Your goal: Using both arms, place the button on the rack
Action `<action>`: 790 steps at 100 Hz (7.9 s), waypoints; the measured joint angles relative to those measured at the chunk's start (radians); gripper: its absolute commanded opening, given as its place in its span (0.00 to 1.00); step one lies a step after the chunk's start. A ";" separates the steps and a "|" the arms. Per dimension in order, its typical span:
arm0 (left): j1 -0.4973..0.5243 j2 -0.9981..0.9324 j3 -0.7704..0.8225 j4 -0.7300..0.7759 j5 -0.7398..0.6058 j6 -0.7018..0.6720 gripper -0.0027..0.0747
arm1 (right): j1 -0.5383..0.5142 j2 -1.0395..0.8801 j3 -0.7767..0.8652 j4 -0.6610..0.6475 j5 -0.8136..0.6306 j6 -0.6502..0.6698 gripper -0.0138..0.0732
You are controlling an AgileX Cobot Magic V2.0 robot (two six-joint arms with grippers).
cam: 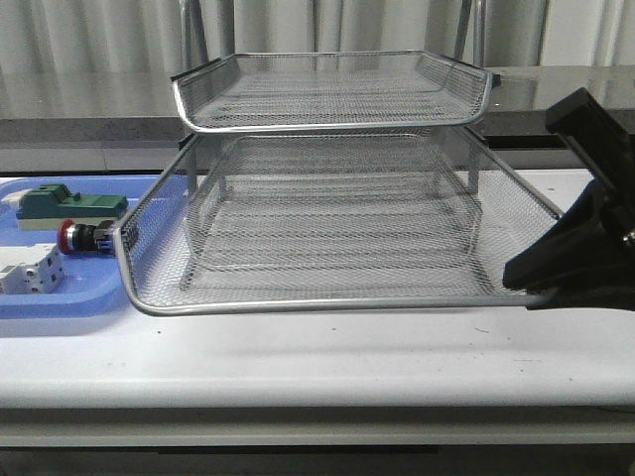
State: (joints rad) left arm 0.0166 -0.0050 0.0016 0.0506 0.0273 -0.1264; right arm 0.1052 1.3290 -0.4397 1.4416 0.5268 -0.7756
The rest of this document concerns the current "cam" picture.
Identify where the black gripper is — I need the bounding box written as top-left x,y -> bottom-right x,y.
502,88 -> 634,310

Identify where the mesh tray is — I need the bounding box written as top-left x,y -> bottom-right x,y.
187,172 -> 482,281
172,51 -> 495,134
113,127 -> 562,316

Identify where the red emergency stop button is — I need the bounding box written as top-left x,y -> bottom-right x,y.
57,219 -> 114,255

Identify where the blue plastic tray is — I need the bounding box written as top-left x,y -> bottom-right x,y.
1,175 -> 158,319

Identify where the white circuit breaker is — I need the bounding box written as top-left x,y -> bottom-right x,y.
1,243 -> 65,295

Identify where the grey stone counter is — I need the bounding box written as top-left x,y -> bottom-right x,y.
1,65 -> 634,144

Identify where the silver metal rack frame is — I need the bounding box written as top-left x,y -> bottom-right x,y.
177,0 -> 495,294

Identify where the green and beige switch block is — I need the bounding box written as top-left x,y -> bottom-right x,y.
16,183 -> 129,231

